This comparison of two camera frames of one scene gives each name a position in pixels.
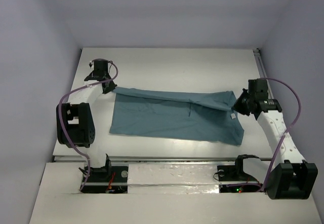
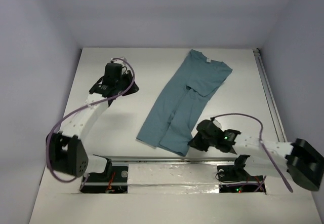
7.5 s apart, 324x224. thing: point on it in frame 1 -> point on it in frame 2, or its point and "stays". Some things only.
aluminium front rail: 146,158 stays
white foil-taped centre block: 173,178 stays
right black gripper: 237,106 -> 196,142
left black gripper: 108,87 -> 129,82
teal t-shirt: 205,116 -> 173,119
